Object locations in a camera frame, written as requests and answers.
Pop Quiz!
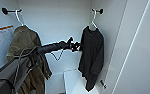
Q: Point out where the white wardrobe door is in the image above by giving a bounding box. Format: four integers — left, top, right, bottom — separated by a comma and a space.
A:
111, 0, 150, 94

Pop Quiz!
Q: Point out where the white clothes hanger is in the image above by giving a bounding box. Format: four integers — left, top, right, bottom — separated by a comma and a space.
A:
13, 9, 27, 29
88, 9, 101, 32

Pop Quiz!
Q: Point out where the white wardrobe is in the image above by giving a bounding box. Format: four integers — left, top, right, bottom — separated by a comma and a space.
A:
0, 0, 150, 94

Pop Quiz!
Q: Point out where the white drawer unit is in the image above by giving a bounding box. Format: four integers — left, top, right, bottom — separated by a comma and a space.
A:
63, 68, 101, 94

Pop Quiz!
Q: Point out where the olive green jacket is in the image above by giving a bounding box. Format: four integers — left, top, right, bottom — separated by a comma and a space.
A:
5, 25, 53, 94

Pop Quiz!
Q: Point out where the orange white label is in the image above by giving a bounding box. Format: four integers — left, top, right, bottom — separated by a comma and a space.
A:
0, 25, 15, 50

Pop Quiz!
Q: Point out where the black wardrobe rail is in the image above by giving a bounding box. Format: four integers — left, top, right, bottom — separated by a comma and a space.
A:
1, 7, 23, 16
91, 7, 105, 15

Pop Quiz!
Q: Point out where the black garment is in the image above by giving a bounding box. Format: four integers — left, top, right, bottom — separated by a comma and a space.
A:
77, 25, 106, 93

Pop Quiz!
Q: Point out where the thin arm cable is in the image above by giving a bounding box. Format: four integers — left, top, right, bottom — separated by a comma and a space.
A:
51, 49, 65, 62

